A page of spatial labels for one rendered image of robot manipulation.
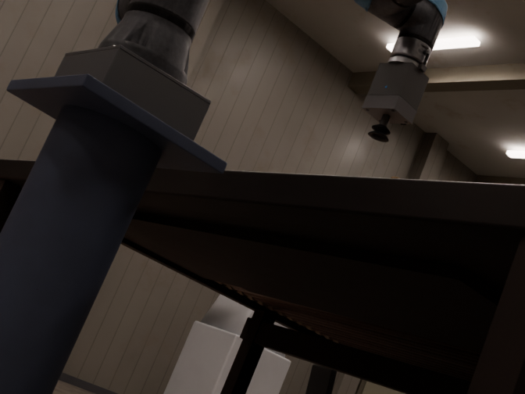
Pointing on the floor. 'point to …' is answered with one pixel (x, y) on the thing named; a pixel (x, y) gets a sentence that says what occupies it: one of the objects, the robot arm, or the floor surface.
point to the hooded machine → (223, 355)
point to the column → (75, 218)
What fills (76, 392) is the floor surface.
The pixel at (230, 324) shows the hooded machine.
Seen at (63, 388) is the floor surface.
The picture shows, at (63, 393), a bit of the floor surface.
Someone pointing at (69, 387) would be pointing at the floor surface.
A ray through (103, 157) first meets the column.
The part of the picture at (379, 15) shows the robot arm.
